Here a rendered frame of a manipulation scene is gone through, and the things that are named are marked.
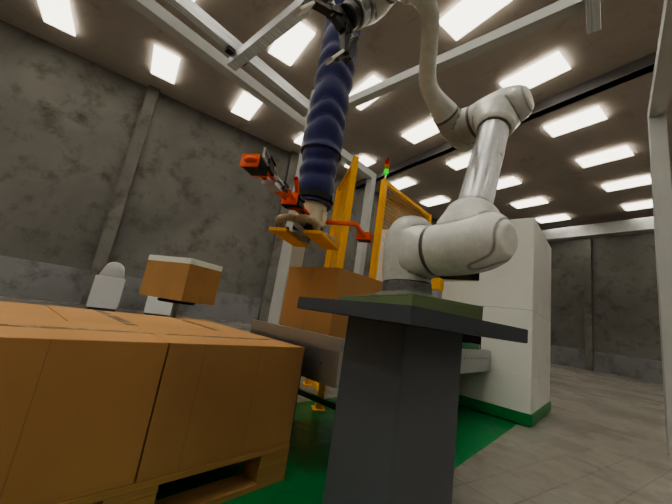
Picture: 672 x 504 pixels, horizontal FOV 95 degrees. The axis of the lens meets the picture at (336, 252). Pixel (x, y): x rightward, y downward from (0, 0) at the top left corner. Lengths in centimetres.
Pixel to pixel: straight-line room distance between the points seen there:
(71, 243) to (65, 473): 973
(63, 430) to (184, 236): 986
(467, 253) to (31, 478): 119
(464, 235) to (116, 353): 101
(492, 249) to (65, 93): 1163
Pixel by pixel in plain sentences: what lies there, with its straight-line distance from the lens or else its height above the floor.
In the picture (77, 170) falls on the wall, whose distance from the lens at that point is 1112.
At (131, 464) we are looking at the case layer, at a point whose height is 20.
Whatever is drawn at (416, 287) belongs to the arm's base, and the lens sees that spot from 95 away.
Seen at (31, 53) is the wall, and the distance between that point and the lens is 1239.
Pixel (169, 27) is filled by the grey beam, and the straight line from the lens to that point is 392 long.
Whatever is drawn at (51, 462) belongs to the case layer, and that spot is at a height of 25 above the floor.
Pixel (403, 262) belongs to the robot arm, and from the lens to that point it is 94.
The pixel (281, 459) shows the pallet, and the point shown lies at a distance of 158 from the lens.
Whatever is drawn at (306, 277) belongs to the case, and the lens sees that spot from 175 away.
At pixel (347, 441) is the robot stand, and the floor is 37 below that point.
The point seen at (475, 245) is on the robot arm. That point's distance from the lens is 84.
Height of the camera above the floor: 71
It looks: 12 degrees up
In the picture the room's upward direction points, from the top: 9 degrees clockwise
